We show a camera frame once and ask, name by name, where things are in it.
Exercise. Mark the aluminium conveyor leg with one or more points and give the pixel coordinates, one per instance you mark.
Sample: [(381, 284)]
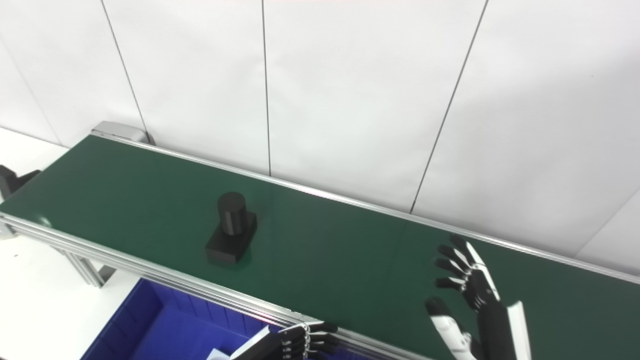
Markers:
[(87, 270)]

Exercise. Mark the green conveyor belt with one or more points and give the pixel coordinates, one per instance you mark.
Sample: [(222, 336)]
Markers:
[(350, 260)]

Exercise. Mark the black conveyor motor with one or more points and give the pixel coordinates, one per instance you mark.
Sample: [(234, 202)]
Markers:
[(12, 182)]

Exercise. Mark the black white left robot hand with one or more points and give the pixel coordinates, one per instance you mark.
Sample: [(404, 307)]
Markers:
[(295, 345)]

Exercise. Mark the white square part with hole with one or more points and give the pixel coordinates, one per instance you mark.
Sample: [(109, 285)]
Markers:
[(216, 354)]

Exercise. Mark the black cylinder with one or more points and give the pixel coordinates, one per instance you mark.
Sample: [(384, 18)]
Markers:
[(230, 235)]

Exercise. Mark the blue plastic bin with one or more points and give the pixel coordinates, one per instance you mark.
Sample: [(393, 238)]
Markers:
[(165, 330)]

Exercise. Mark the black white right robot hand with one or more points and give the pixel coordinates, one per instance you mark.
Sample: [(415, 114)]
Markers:
[(492, 325)]

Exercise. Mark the grey conveyor end housing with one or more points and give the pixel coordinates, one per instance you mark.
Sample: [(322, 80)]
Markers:
[(120, 131)]

